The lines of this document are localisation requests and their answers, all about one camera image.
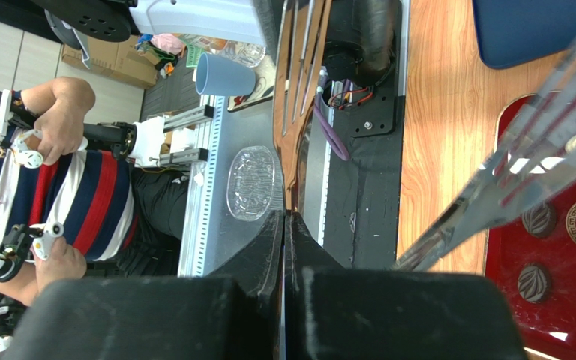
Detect metal serving tongs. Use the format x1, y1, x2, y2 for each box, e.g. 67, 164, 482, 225
273, 1, 576, 272

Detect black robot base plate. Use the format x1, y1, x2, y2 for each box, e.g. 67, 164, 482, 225
301, 1, 410, 269

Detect operator right hand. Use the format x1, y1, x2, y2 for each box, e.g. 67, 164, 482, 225
33, 236, 87, 293

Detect clear plastic oval dish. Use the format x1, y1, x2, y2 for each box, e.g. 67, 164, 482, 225
226, 145, 275, 222

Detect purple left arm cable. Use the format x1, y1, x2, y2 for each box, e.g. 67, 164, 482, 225
313, 70, 353, 163

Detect dark blue box lid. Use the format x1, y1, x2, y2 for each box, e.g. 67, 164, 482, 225
472, 0, 576, 70

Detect operator left hand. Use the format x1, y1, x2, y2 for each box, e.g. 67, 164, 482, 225
22, 76, 96, 166

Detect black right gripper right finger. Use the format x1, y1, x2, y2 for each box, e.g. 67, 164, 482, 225
284, 212, 527, 359

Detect striped shirt operator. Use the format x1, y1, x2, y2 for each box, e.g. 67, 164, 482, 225
0, 76, 189, 308

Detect cardboard box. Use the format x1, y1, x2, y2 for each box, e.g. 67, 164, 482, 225
61, 35, 158, 89

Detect dark round chocolate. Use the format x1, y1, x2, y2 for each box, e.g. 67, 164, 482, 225
517, 263, 551, 303
521, 202, 557, 239

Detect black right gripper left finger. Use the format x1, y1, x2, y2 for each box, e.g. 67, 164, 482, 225
4, 211, 284, 359

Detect red lacquer chocolate tray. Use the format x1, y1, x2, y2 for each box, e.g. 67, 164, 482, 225
484, 93, 576, 360

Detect blue grey plastic cup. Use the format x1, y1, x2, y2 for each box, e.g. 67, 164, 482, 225
195, 52, 257, 97

